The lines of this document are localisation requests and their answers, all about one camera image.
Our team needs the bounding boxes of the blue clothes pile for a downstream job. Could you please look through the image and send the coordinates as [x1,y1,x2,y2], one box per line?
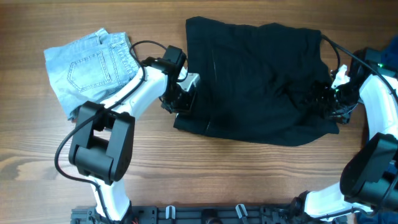
[356,36,397,224]

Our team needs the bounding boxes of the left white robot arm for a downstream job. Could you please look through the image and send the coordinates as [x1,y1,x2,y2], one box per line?
[68,46,200,223]

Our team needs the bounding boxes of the folded light blue jeans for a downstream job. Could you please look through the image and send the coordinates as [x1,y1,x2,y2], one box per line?
[44,28,139,120]

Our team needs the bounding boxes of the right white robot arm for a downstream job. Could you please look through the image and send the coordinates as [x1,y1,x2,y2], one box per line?
[289,47,397,223]

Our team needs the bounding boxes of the black shorts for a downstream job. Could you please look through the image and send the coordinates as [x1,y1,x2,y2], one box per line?
[174,17,339,146]

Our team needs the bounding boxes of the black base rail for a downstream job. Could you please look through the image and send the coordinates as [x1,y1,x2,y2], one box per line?
[70,203,349,224]

